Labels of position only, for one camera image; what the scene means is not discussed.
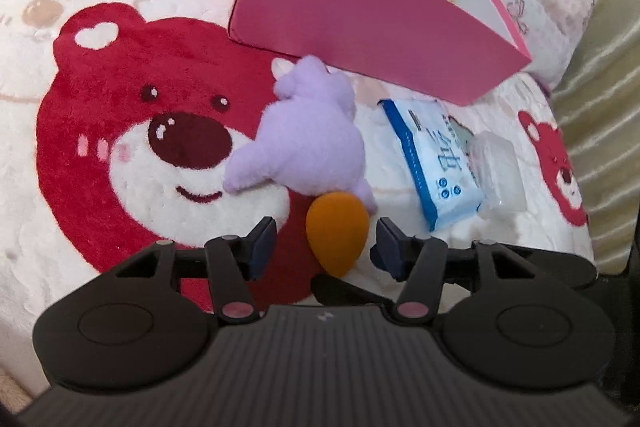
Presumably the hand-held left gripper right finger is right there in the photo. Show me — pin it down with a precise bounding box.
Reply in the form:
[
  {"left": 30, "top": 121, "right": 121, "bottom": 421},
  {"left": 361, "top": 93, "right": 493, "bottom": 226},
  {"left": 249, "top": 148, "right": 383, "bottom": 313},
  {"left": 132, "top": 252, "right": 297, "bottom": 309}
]
[{"left": 369, "top": 216, "right": 531, "bottom": 324}]

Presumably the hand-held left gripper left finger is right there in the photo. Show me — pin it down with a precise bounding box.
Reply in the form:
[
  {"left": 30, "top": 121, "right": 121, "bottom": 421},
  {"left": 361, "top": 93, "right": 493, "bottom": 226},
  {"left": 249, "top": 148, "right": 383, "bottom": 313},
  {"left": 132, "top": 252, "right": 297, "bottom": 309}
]
[{"left": 115, "top": 216, "right": 278, "bottom": 324}]

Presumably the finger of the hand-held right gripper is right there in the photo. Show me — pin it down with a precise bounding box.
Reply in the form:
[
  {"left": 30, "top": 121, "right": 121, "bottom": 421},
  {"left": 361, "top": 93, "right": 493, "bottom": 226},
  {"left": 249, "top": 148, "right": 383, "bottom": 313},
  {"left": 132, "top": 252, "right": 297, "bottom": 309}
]
[{"left": 510, "top": 247, "right": 599, "bottom": 290}]

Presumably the orange makeup sponge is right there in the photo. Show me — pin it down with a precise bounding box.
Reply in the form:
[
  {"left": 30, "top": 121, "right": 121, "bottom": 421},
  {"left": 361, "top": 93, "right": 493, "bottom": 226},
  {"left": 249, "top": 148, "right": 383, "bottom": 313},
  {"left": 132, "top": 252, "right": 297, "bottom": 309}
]
[{"left": 306, "top": 192, "right": 371, "bottom": 279}]

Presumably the blue wet wipes pack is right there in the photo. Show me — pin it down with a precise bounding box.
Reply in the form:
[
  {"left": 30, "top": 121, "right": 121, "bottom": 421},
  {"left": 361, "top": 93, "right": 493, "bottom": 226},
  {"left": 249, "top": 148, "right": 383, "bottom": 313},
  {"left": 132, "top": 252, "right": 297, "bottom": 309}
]
[{"left": 377, "top": 98, "right": 485, "bottom": 233}]

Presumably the clear plastic packet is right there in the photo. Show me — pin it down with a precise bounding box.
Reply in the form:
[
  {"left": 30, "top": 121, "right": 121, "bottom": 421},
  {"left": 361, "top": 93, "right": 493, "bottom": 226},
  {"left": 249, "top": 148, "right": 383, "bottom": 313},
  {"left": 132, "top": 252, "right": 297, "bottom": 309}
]
[{"left": 465, "top": 131, "right": 529, "bottom": 214}]

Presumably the purple plush toy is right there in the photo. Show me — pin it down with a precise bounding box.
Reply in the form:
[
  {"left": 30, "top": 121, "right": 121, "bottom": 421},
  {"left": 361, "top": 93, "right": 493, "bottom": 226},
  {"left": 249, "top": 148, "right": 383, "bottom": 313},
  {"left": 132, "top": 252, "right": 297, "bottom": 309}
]
[{"left": 222, "top": 55, "right": 379, "bottom": 214}]

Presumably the pink cardboard box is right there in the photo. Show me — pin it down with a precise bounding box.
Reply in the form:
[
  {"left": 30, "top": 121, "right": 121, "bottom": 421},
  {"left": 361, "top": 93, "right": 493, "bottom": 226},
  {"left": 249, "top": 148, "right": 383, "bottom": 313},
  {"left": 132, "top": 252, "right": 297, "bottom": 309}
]
[{"left": 227, "top": 0, "right": 532, "bottom": 106}]

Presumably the bear printed blanket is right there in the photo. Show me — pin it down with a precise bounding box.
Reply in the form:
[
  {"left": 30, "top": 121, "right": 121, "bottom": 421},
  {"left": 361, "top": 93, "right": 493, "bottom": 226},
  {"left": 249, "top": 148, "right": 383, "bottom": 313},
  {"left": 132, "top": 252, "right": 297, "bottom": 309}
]
[{"left": 0, "top": 0, "right": 598, "bottom": 408}]

